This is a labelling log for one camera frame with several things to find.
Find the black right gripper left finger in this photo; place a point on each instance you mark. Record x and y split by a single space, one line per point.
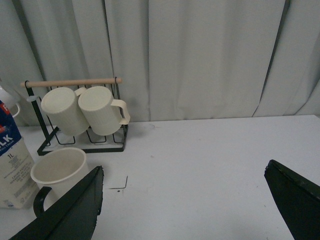
72 217

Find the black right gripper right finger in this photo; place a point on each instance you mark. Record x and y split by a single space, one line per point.
297 199

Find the cream smiley mug black handle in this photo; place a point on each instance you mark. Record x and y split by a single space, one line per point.
56 174

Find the Pascual milk carton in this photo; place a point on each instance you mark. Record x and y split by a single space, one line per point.
16 184

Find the cream ribbed mug left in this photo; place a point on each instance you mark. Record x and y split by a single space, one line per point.
61 106

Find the cream ribbed mug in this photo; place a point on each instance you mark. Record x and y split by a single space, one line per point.
104 113
61 106

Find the cream ribbed mug right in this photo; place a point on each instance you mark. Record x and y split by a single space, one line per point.
104 113

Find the white hanging mug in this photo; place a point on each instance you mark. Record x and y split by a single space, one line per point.
10 102

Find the black wire cup rack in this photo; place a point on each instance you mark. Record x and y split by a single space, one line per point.
109 144

